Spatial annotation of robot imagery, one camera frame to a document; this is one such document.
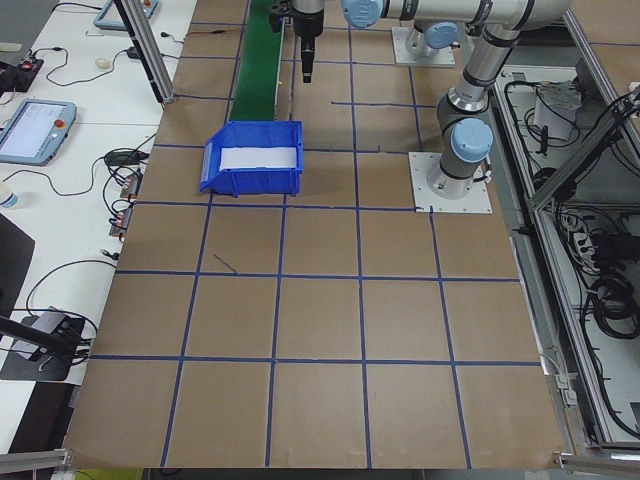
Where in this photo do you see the white square base plate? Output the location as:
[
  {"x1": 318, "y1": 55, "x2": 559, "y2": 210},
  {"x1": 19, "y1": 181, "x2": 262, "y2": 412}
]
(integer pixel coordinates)
[
  {"x1": 391, "y1": 25, "x2": 457, "y2": 69},
  {"x1": 408, "y1": 151, "x2": 494, "y2": 215}
]

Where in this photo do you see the black flat panel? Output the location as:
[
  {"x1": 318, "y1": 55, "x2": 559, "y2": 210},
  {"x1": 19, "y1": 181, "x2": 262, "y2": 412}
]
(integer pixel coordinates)
[{"x1": 0, "y1": 212, "x2": 36, "y2": 321}]

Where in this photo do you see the V-shaped metal bar frame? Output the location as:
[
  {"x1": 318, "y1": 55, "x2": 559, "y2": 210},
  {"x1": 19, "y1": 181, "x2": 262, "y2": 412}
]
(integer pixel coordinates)
[{"x1": 489, "y1": 9, "x2": 640, "y2": 454}]

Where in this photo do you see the grey corner bracket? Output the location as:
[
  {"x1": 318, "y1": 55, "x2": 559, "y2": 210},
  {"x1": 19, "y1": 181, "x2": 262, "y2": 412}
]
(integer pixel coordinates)
[{"x1": 553, "y1": 372, "x2": 580, "y2": 409}]

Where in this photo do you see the blue plastic storage bin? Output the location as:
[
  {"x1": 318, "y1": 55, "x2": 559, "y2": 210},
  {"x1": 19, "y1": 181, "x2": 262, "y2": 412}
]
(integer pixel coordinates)
[{"x1": 198, "y1": 120, "x2": 305, "y2": 197}]

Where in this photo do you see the blue-grey teach pendant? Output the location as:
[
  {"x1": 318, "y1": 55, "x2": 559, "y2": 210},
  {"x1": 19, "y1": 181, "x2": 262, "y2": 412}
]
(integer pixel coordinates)
[
  {"x1": 93, "y1": 0, "x2": 162, "y2": 32},
  {"x1": 0, "y1": 98, "x2": 78, "y2": 167}
]

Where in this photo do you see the black power brick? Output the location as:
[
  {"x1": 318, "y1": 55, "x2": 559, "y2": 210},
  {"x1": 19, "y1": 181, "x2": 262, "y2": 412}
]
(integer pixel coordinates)
[{"x1": 592, "y1": 232, "x2": 634, "y2": 269}]

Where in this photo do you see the green conveyor belt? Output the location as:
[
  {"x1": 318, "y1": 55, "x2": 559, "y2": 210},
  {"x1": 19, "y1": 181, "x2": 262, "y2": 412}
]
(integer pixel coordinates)
[{"x1": 230, "y1": 0, "x2": 291, "y2": 123}]

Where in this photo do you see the small grey usb hub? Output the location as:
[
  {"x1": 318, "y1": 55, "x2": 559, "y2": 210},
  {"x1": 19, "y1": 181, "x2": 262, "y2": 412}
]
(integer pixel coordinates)
[
  {"x1": 109, "y1": 207, "x2": 134, "y2": 240},
  {"x1": 121, "y1": 172, "x2": 143, "y2": 200}
]

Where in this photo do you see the aluminium profile bar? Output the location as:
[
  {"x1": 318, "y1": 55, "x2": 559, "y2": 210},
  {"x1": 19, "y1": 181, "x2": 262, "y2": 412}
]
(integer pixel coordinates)
[
  {"x1": 552, "y1": 449, "x2": 640, "y2": 474},
  {"x1": 0, "y1": 448, "x2": 76, "y2": 480}
]

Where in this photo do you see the black circuit device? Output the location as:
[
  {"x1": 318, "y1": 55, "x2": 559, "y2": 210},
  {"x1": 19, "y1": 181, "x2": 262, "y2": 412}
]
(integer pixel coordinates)
[{"x1": 0, "y1": 49, "x2": 45, "y2": 94}]

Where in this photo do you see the black coiled cable bundle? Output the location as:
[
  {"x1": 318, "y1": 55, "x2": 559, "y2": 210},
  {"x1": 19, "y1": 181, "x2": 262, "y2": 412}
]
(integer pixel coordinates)
[{"x1": 577, "y1": 269, "x2": 640, "y2": 341}]

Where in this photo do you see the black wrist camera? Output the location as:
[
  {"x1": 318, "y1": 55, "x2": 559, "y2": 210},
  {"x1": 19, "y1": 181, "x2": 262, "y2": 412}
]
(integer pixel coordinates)
[{"x1": 268, "y1": 0, "x2": 292, "y2": 34}]

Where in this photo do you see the white power strip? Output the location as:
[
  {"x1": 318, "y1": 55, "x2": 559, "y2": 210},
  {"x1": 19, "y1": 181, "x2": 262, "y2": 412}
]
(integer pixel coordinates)
[{"x1": 562, "y1": 214, "x2": 596, "y2": 271}]

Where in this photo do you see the black power adapter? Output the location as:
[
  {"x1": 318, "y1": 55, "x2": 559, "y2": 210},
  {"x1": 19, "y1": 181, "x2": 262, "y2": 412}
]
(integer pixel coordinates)
[{"x1": 103, "y1": 151, "x2": 150, "y2": 166}]

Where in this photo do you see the black cable with plug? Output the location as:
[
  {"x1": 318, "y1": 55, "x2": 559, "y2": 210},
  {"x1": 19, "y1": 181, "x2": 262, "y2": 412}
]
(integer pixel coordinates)
[{"x1": 24, "y1": 247, "x2": 120, "y2": 321}]

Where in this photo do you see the aluminium profile post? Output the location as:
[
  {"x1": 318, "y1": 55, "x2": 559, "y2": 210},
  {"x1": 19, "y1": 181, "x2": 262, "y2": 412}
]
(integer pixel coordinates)
[{"x1": 113, "y1": 0, "x2": 176, "y2": 105}]

